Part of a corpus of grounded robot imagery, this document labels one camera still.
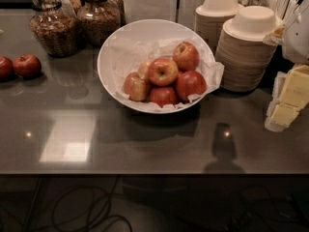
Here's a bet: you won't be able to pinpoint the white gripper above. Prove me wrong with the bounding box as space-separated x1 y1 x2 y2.
263 0 309 132

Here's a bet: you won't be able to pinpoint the red apple top right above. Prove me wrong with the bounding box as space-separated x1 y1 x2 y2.
173 42 200 71

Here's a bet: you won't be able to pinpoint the red apple front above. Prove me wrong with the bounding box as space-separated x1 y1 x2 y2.
149 86 179 107

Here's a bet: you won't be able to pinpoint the pale apple behind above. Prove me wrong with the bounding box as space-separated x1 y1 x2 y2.
137 59 152 80

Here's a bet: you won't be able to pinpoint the yellow red apple left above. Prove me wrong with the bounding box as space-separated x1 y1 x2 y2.
124 72 152 102

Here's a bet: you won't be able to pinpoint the large white bowl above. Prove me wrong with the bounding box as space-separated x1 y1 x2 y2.
98 19 202 102

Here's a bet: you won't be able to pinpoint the red apple on table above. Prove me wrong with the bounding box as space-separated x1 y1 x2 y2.
13 54 42 79

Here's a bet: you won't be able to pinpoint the red apple at edge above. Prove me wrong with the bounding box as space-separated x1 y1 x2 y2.
0 56 14 82

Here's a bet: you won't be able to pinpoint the front stack paper bowls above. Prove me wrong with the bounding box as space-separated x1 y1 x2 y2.
215 6 277 92

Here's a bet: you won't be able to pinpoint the stack paper bowls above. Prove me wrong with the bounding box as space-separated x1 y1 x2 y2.
194 0 242 53
215 6 277 92

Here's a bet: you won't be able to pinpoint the rear stack paper bowls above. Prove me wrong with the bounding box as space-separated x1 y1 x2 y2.
194 0 242 53

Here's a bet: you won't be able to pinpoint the white paper liner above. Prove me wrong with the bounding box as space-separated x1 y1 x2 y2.
106 37 224 113

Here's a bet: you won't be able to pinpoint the glass cereal jar right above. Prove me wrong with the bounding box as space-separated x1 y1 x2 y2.
77 0 121 47

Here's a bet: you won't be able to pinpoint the glass cereal jar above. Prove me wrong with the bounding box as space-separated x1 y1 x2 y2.
77 0 121 47
30 0 79 57

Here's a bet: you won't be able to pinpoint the glass cereal jar left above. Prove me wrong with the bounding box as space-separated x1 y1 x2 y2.
30 0 79 57

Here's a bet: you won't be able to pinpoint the black cable under table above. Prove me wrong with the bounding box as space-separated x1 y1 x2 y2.
18 175 133 232

